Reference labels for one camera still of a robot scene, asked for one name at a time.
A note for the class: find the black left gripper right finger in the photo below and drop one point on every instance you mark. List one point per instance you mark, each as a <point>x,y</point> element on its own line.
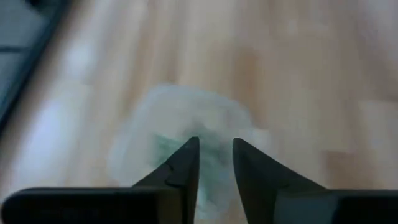
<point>255,174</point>

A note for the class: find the black metal table frame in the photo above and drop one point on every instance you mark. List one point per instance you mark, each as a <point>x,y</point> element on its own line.
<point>31,56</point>

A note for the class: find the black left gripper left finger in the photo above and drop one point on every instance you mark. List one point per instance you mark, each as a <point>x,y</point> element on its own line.
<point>182,174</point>

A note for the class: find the clear plastic bag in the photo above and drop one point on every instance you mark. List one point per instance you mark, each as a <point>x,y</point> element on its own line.
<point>186,109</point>

